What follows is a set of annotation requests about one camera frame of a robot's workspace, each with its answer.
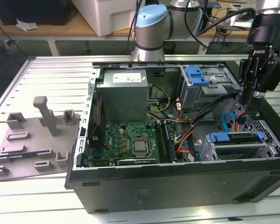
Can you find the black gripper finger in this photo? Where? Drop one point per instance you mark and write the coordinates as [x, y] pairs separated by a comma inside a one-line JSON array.
[[246, 77], [270, 74]]

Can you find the hard disk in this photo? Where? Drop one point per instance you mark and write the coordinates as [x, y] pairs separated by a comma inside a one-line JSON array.
[[220, 137]]

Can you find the metal disk bay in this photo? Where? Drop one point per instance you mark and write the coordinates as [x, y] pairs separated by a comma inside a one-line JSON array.
[[238, 146]]

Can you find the wooden desk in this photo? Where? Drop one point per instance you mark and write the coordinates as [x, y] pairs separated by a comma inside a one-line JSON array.
[[224, 35], [60, 30]]

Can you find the blue drive latch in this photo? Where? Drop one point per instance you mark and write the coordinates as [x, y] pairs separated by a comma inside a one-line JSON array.
[[197, 77]]

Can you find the metal drive cage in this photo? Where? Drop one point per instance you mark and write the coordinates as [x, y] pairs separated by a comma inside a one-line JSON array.
[[200, 98]]

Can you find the RAM stick with blue label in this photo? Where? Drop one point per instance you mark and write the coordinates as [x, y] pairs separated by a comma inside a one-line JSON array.
[[170, 142]]

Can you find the black RAM slot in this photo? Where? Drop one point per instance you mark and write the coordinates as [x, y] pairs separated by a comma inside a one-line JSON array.
[[160, 142]]

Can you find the grey power supply unit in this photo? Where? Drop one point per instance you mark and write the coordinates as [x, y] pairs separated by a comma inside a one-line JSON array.
[[123, 100]]

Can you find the silver CPU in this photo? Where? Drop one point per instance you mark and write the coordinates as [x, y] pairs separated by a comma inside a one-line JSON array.
[[140, 145]]

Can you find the black PC case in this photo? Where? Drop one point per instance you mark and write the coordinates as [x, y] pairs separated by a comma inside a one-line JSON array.
[[177, 186]]

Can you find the black graphics card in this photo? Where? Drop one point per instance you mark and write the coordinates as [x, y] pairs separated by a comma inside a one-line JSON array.
[[137, 162]]

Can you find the green motherboard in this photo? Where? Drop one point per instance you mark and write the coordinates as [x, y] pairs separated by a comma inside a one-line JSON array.
[[116, 137]]

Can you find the white plastic box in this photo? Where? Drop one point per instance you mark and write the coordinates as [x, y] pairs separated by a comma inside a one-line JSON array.
[[102, 16]]

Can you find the grey parts rack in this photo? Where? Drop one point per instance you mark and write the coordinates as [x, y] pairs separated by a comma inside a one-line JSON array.
[[37, 140]]

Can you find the large black box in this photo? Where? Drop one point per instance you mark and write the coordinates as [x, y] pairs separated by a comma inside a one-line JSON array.
[[37, 11]]

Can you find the crumpled white tissue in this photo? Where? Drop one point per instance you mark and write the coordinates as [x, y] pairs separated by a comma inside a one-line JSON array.
[[26, 25]]

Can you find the dark RAM stick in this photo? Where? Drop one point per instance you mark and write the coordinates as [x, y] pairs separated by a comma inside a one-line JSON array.
[[21, 156]]

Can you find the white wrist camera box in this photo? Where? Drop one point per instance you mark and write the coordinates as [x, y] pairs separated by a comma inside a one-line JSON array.
[[242, 21]]

